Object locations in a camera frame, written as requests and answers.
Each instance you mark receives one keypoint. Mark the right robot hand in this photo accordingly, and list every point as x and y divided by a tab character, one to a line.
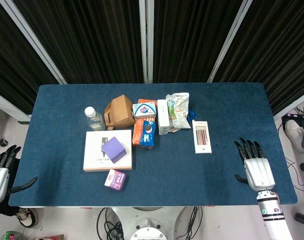
259	172

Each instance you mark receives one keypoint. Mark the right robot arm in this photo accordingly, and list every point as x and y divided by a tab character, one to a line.
273	215

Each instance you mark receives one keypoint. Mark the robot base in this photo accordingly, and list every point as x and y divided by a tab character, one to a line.
148	222

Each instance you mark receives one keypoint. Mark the black caster wheel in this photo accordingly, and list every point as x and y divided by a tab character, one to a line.
2	142

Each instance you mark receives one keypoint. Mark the white shoe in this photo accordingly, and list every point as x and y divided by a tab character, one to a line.
293	131

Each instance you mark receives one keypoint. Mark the black white sneaker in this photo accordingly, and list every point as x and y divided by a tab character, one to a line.
27	217

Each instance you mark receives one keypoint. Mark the black chair caster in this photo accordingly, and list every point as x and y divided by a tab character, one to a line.
300	217

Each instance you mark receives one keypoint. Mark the white coloured pencil box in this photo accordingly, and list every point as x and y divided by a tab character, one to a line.
202	137

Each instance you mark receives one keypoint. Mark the small blue wrapper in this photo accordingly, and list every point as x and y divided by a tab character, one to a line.
191	115

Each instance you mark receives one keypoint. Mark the blue table mat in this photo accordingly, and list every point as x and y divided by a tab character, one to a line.
167	175

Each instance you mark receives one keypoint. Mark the large white flat box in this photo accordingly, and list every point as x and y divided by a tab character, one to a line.
97	157

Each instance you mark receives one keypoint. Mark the crumpled white green snack bag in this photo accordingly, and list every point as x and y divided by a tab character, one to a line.
178	110

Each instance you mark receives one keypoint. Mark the clear plastic water bottle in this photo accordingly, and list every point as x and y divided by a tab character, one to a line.
94	120

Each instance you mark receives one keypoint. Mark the white rectangular box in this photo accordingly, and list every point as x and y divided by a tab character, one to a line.
163	116

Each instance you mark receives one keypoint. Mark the black curtain partition panel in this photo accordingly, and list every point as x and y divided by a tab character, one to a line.
274	50
87	40
12	57
189	37

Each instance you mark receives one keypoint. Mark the purple cube box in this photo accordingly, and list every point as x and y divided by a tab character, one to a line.
113	150

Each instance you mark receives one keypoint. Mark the small purple white packet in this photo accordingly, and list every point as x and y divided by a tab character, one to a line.
115	180

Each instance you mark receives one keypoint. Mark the blue oreo cookie pack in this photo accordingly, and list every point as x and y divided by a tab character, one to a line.
147	133

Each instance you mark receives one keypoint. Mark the orange snack package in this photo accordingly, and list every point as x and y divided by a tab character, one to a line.
137	132

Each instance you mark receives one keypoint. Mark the blue white tissue pack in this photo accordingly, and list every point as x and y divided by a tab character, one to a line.
144	110

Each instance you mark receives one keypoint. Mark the brown cardboard carry box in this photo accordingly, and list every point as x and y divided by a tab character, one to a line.
119	112

